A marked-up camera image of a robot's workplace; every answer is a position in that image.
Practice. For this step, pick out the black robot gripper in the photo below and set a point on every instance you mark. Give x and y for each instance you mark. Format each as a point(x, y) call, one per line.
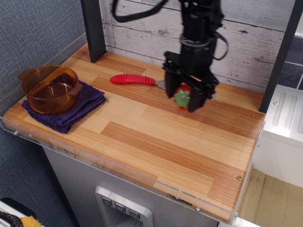
point(192, 67)

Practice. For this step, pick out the red toy strawberry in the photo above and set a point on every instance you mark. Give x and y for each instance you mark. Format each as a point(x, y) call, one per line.
point(182, 96)

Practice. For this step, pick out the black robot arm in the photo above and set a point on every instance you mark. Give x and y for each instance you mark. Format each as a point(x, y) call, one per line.
point(200, 20)

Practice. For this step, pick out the purple folded towel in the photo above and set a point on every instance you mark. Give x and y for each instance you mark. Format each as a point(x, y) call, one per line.
point(89, 99)

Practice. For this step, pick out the white appliance at right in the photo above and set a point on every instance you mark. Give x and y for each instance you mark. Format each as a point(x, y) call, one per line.
point(279, 152)

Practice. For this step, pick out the amber glass pot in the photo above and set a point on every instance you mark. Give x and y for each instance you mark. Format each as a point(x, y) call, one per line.
point(50, 89)

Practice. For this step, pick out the grey cabinet under table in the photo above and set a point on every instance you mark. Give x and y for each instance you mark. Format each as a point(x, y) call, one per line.
point(79, 178)

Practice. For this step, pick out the silver dispenser panel with buttons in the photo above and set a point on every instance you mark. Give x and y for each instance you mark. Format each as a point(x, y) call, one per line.
point(119, 211)

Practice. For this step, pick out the clear acrylic table guard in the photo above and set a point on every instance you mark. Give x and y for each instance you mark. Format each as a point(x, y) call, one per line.
point(201, 158)

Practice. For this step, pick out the yellow object bottom left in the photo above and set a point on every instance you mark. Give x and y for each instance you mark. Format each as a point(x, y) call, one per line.
point(30, 222)

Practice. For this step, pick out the red handled metal spoon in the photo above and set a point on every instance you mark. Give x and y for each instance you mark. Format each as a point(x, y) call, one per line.
point(131, 78)

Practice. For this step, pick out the dark grey right post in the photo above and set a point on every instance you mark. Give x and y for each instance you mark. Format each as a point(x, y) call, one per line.
point(282, 54)

